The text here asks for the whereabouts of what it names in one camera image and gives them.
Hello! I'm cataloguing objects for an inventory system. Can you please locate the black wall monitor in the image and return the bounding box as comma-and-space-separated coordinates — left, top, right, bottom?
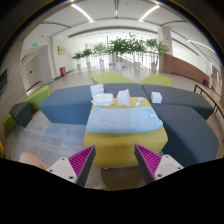
0, 69, 8, 95

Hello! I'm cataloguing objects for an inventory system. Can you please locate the folded white towel upright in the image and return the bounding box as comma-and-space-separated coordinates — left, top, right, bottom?
117, 89, 130, 106

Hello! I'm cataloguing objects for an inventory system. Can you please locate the blue-grey left sofa block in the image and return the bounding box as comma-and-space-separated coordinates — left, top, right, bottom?
39, 85, 92, 125

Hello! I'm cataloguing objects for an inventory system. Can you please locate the dark grey cube stool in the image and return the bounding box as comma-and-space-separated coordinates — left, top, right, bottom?
10, 102, 32, 127

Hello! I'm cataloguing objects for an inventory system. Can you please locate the blue-grey sofa block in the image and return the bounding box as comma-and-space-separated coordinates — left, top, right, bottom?
39, 85, 92, 125
153, 104, 219, 167

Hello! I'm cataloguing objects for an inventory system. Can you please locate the blue-grey back right sofa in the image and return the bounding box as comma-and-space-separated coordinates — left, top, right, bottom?
142, 84, 213, 120

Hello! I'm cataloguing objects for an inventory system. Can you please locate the red fire extinguisher box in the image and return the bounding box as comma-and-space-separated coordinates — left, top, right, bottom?
60, 67, 66, 77

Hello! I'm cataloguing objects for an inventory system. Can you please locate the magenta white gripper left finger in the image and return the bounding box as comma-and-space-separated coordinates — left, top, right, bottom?
47, 146, 96, 187

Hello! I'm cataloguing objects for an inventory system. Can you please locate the green ottoman back left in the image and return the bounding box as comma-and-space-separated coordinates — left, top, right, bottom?
91, 72, 135, 84

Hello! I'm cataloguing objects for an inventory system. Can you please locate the green ottoman back right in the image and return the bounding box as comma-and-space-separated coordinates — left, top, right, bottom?
140, 74, 173, 87

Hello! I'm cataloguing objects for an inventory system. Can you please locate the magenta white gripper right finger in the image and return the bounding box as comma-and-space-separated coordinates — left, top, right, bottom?
134, 144, 183, 184

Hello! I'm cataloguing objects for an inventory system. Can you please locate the person knee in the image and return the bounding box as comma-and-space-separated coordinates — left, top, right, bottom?
19, 152, 48, 170

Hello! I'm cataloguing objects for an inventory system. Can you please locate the green bench left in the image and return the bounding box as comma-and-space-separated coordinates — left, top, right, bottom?
3, 85, 49, 132

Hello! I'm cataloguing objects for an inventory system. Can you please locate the potted plant centre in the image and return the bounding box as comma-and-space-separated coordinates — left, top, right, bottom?
108, 38, 128, 71

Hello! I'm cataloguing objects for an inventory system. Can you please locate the potted plant right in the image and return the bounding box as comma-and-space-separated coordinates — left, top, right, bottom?
146, 39, 168, 72

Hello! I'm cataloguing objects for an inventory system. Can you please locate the light blue towel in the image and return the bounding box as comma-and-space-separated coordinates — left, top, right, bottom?
86, 107, 163, 134

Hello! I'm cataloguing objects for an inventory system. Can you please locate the yellow wall picture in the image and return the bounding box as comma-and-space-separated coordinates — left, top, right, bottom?
58, 46, 65, 55

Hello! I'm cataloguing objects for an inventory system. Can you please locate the green ottoman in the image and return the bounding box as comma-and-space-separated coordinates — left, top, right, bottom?
140, 74, 173, 87
91, 72, 135, 84

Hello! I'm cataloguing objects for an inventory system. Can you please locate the potted plant far left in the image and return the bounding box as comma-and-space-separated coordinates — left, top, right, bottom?
72, 51, 84, 71

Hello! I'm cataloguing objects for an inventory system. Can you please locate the stack of white towels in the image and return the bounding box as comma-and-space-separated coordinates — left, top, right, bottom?
90, 84, 104, 96

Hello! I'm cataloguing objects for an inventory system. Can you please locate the blue-grey right sofa block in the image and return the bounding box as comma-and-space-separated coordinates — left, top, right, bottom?
153, 104, 219, 167

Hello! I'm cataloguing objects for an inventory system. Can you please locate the yellow ottoman table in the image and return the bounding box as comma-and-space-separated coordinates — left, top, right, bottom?
84, 97, 168, 168

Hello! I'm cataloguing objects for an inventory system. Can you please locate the small white bottle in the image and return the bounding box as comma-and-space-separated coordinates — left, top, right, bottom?
136, 98, 143, 107

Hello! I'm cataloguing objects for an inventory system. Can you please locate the potted plant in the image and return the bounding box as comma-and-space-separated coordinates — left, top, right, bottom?
146, 39, 168, 72
108, 38, 128, 71
72, 51, 84, 71

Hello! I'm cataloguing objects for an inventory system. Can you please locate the white folded towel on sofa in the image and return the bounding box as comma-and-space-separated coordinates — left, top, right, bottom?
151, 92, 162, 103

